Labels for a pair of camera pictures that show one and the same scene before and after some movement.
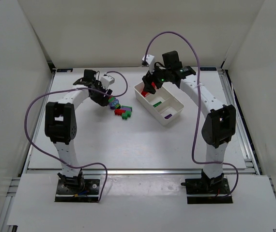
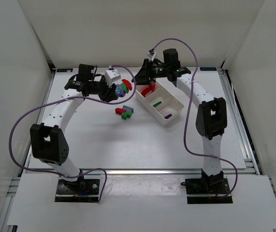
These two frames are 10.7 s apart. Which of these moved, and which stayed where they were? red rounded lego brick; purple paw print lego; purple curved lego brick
Moved: purple paw print lego
Stayed: purple curved lego brick; red rounded lego brick
